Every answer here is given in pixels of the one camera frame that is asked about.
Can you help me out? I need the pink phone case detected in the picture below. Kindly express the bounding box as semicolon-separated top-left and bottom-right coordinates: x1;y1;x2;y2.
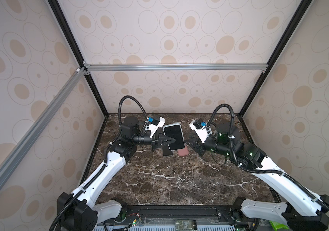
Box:
177;147;189;157

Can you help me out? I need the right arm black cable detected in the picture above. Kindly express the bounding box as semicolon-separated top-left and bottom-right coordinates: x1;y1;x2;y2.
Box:
207;103;329;231

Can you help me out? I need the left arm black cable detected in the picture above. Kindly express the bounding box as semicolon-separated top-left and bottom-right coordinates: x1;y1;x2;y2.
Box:
48;95;148;231

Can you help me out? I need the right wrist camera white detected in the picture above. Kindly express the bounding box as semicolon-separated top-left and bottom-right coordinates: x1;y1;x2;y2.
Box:
189;118;212;143

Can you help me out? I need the small circuit board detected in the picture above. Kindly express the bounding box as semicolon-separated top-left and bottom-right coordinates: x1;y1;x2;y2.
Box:
175;219;197;231

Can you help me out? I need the horizontal aluminium rail back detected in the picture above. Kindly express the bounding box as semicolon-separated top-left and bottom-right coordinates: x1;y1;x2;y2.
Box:
84;63;268;73

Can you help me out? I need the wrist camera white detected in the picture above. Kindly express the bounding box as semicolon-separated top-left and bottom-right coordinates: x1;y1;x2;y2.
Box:
145;116;165;138
189;118;212;143

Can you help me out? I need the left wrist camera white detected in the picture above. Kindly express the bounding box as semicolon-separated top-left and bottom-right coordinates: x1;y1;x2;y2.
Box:
145;116;165;138

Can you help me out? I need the diagonal aluminium rail left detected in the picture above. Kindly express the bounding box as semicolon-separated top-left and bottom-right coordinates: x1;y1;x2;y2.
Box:
0;66;86;190

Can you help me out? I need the phone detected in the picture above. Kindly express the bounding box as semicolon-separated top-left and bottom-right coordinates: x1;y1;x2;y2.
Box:
162;146;173;157
163;123;185;151

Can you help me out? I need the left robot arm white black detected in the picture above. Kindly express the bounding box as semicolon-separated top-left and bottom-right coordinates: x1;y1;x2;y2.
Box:
50;116;184;231

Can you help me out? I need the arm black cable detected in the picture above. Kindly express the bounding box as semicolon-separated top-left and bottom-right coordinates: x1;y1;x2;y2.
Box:
48;95;148;231
207;103;329;231

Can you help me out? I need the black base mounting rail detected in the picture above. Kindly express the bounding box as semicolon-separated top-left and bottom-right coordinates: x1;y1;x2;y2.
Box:
95;203;303;231

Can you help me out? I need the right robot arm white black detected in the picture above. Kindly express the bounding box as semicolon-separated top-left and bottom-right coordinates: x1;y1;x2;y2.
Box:
186;119;329;231

